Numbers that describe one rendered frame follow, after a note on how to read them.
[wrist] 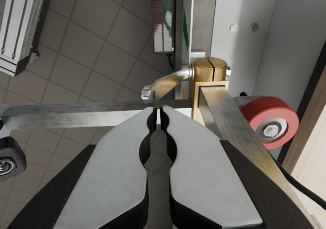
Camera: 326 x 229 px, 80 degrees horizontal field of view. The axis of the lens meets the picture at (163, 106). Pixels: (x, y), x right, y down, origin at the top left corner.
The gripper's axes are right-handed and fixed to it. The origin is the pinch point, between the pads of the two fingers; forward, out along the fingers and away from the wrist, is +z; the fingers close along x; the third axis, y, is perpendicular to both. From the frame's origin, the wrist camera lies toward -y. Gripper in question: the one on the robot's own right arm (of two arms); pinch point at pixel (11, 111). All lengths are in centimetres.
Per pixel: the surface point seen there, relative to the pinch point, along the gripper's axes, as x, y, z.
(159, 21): -12.0, -26.6, 12.5
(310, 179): 12, -53, -7
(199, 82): -6.4, -31.9, -4.3
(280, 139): 1.9, -44.0, -8.0
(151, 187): 138, -16, 83
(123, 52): 14, -7, 83
